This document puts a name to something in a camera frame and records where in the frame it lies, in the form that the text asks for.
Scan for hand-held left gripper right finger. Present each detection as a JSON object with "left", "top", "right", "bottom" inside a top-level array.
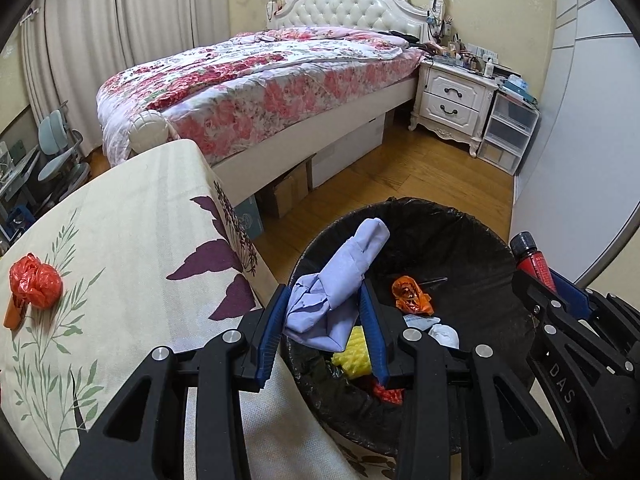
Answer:
[{"left": 357, "top": 280, "right": 581, "bottom": 480}]

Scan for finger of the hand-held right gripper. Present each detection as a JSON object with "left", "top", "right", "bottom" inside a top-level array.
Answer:
[
  {"left": 511, "top": 269, "right": 626, "bottom": 376},
  {"left": 550, "top": 267, "right": 640, "bottom": 341}
]

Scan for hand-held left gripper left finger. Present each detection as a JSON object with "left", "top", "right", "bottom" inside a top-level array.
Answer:
[{"left": 60, "top": 284, "right": 292, "bottom": 480}]

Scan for yellow foam fruit net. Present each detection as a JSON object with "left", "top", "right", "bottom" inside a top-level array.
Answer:
[{"left": 331, "top": 325, "right": 375, "bottom": 380}]

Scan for red bottle with black cap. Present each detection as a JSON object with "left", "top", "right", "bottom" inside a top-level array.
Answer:
[{"left": 510, "top": 231, "right": 558, "bottom": 293}]

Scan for orange snack wrapper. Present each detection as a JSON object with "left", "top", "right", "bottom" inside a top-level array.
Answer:
[{"left": 391, "top": 276, "right": 433, "bottom": 316}]

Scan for white tissue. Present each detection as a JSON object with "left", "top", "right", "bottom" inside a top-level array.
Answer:
[{"left": 427, "top": 323, "right": 460, "bottom": 350}]

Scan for bin with black liner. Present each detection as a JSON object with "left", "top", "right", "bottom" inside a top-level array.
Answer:
[{"left": 285, "top": 196, "right": 556, "bottom": 456}]

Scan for lavender cloth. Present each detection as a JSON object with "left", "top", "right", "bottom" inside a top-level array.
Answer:
[{"left": 282, "top": 217, "right": 391, "bottom": 353}]

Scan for light blue packet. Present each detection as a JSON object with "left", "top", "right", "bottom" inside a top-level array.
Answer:
[{"left": 402, "top": 314, "right": 441, "bottom": 332}]

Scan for red foam fruit net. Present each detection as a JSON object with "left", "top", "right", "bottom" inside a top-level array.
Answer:
[{"left": 371, "top": 380, "right": 403, "bottom": 405}]

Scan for teal flat box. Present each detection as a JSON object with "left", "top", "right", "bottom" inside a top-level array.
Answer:
[{"left": 234, "top": 195, "right": 265, "bottom": 241}]

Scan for brown cardboard box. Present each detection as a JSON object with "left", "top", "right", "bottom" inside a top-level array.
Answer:
[{"left": 262, "top": 160, "right": 311, "bottom": 218}]

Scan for white wardrobe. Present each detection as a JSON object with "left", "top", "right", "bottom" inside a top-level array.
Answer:
[{"left": 515, "top": 0, "right": 640, "bottom": 286}]

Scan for cream floral tablecloth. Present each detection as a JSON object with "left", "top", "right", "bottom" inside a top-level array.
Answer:
[{"left": 0, "top": 139, "right": 361, "bottom": 480}]

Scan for clear plastic drawer unit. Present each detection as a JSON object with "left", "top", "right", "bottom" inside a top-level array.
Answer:
[{"left": 476, "top": 91, "right": 541, "bottom": 177}]

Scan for white cardboard box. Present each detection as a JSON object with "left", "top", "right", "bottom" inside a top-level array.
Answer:
[{"left": 307, "top": 112, "right": 386, "bottom": 191}]

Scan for white nightstand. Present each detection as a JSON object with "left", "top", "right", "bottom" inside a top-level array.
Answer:
[{"left": 409, "top": 57, "right": 501, "bottom": 156}]

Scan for light blue tissue pack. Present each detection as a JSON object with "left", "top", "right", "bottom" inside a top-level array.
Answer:
[{"left": 500, "top": 75, "right": 538, "bottom": 103}]

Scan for red plastic bag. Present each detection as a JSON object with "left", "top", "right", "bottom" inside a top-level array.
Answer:
[{"left": 10, "top": 254, "right": 65, "bottom": 308}]

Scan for assorted small nightstand items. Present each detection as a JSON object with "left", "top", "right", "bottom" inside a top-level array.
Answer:
[{"left": 430, "top": 0, "right": 511, "bottom": 78}]

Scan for pink floral blanket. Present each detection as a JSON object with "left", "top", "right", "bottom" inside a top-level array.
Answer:
[{"left": 96, "top": 27, "right": 426, "bottom": 166}]

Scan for blue plastic crate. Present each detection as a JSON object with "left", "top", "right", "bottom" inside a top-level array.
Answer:
[{"left": 0, "top": 207, "right": 28, "bottom": 241}]

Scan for grey-blue desk chair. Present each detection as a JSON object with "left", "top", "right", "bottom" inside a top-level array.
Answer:
[{"left": 37, "top": 102, "right": 91, "bottom": 196}]

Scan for study desk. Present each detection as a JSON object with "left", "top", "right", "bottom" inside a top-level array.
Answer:
[{"left": 0, "top": 142, "right": 41, "bottom": 221}]

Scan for white bed with tufted headboard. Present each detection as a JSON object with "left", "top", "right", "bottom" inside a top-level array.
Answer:
[{"left": 96, "top": 0, "right": 436, "bottom": 211}]

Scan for beige curtain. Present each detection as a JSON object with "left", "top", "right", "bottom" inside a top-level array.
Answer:
[{"left": 20, "top": 0, "right": 231, "bottom": 126}]

